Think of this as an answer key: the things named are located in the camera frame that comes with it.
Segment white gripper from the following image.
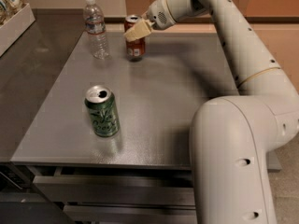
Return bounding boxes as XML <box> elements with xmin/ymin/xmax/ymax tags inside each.
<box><xmin>123</xmin><ymin>0</ymin><xmax>176</xmax><ymax>42</ymax></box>

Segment snack bags in box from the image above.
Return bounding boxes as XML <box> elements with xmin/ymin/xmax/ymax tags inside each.
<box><xmin>0</xmin><ymin>0</ymin><xmax>24</xmax><ymax>25</ymax></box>

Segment white snack box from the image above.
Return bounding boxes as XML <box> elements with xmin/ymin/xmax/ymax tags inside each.
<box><xmin>0</xmin><ymin>3</ymin><xmax>36</xmax><ymax>57</ymax></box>

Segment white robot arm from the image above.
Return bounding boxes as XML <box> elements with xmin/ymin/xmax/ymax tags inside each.
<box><xmin>125</xmin><ymin>0</ymin><xmax>299</xmax><ymax>224</ymax></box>

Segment grey metal drawer cabinet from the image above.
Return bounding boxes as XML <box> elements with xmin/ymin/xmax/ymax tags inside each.
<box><xmin>10</xmin><ymin>31</ymin><xmax>282</xmax><ymax>224</ymax></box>

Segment red coke can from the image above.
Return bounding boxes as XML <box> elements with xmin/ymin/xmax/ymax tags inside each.
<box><xmin>124</xmin><ymin>14</ymin><xmax>146</xmax><ymax>61</ymax></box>

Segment clear plastic water bottle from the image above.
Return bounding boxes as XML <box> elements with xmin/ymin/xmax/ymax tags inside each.
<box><xmin>83</xmin><ymin>0</ymin><xmax>109</xmax><ymax>60</ymax></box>

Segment green soda can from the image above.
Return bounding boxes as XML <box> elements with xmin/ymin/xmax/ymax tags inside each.
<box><xmin>84</xmin><ymin>85</ymin><xmax>120</xmax><ymax>137</ymax></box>

